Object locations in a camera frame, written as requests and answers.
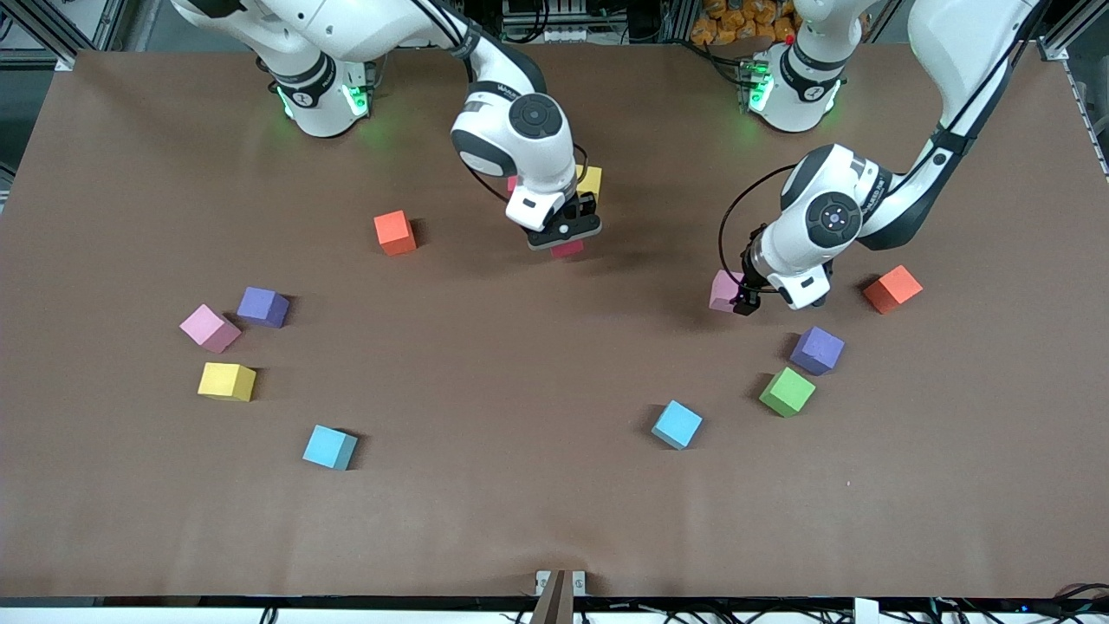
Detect white table edge strip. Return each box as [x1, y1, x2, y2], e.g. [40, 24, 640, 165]
[0, 596, 1109, 624]

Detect orange foam cube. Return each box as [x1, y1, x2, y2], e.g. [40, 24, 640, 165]
[862, 264, 924, 315]
[373, 210, 418, 257]

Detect cyan foam cube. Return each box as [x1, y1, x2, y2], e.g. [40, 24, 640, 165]
[651, 400, 704, 451]
[302, 424, 359, 471]

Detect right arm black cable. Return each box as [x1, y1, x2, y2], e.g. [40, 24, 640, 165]
[464, 143, 592, 202]

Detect metal equipment rack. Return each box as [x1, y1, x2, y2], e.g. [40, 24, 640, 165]
[501, 0, 629, 44]

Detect orange snack bags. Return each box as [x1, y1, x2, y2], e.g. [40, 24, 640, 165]
[689, 0, 802, 44]

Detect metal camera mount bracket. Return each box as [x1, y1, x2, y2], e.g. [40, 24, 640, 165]
[535, 569, 587, 624]

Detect purple foam cube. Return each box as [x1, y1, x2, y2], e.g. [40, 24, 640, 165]
[789, 326, 846, 376]
[237, 287, 291, 329]

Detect green foam cube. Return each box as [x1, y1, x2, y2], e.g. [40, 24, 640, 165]
[759, 367, 817, 419]

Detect light pink foam cube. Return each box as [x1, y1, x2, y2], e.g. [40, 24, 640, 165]
[709, 270, 743, 314]
[179, 303, 243, 354]

